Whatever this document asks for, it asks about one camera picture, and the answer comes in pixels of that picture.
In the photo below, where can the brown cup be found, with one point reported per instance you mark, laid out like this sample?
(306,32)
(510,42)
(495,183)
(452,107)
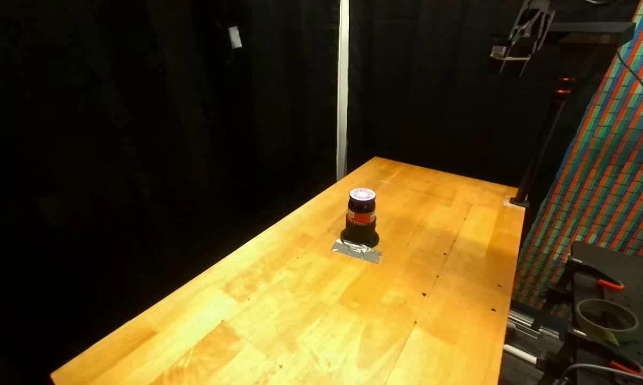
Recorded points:
(362,218)

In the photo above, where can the silver tape patch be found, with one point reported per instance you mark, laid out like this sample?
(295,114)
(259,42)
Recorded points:
(356,251)

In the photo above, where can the small white tag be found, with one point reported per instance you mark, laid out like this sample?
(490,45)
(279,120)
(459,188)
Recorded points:
(236,37)

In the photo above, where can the white vertical pole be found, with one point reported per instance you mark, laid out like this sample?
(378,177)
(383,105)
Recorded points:
(342,88)

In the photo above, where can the colourful striped panel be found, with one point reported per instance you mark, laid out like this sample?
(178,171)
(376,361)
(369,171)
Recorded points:
(597,192)

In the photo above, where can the roll of tape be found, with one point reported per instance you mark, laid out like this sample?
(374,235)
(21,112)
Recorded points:
(607,322)

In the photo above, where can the black perforated side table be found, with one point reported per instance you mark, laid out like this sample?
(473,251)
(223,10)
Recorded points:
(599,273)

